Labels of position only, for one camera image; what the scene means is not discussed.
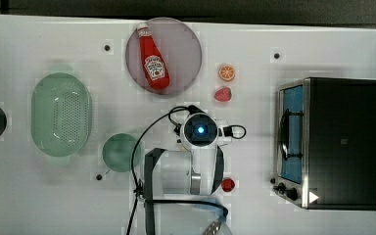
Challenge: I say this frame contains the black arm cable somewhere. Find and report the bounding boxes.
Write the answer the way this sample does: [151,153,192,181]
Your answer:
[125,106,190,235]

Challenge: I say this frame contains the black toaster oven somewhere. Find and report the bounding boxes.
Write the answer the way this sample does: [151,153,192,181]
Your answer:
[270,77,376,211]

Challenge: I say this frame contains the black usb connector cable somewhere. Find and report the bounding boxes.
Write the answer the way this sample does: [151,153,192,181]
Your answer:
[222,124,247,140]

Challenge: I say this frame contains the red strawberry toy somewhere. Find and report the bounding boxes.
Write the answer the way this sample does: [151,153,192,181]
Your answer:
[214,86,232,102]

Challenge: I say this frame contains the orange slice toy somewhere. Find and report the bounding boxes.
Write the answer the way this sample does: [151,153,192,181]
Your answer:
[218,65,235,81]

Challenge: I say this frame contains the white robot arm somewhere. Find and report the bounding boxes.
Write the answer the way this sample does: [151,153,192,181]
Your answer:
[142,105,231,235]

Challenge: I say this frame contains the green perforated colander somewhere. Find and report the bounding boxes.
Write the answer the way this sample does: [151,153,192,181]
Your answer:
[30,72,92,157]

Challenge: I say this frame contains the red ketchup bottle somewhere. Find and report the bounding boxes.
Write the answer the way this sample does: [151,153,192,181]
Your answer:
[137,23,170,90]

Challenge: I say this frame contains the small red tomato toy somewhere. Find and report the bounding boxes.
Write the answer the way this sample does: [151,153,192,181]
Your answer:
[221,178,235,192]

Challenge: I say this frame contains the purple round plate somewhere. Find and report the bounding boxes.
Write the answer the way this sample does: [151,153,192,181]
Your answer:
[125,18,202,96]

